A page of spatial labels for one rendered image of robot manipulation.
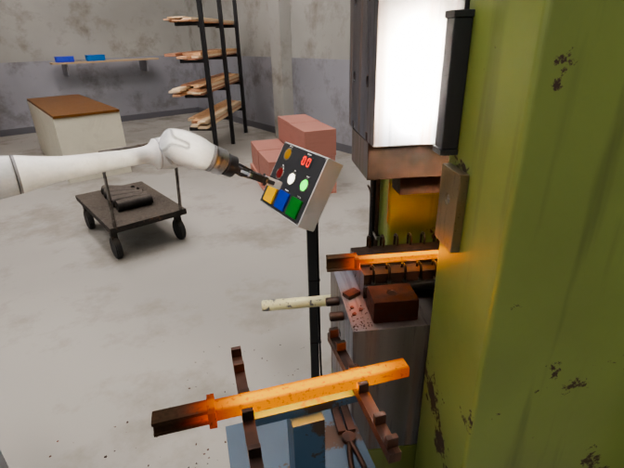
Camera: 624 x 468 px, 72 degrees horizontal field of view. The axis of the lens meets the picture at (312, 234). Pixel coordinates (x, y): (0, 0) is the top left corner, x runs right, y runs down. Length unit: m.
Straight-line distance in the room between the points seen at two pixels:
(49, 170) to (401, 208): 1.03
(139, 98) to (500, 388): 10.15
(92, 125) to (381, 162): 5.28
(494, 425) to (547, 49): 0.74
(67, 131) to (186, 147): 4.75
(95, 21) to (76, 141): 4.73
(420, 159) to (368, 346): 0.50
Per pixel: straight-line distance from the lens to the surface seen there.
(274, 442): 1.09
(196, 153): 1.39
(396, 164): 1.11
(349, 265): 1.27
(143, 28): 10.71
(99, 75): 10.44
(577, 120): 0.78
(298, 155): 1.75
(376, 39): 1.00
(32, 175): 1.30
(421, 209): 1.47
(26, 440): 2.47
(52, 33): 10.32
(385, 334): 1.16
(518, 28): 0.77
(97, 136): 6.15
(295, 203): 1.64
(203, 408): 0.80
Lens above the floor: 1.60
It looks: 25 degrees down
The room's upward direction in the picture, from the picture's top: 2 degrees counter-clockwise
